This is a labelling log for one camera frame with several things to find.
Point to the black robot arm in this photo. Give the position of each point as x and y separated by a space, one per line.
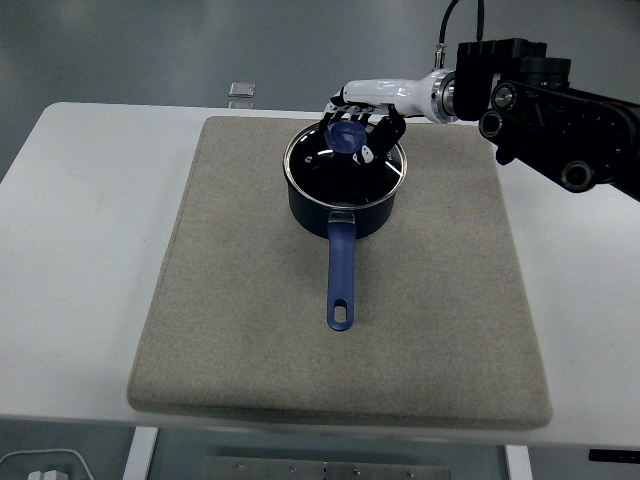
550 125

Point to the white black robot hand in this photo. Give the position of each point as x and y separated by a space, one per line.
385 92

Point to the black flat bar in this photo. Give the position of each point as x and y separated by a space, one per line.
614 455

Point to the glass pot lid blue knob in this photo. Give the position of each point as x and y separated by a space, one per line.
320 180

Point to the small silver floor plate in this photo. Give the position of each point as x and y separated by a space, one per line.
241 105

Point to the white table leg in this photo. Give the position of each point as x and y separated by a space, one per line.
140 452
517 462

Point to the grey metal plate with screws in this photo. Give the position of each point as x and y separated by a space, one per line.
327 469

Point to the beige fabric mat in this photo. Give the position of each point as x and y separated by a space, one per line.
225 300

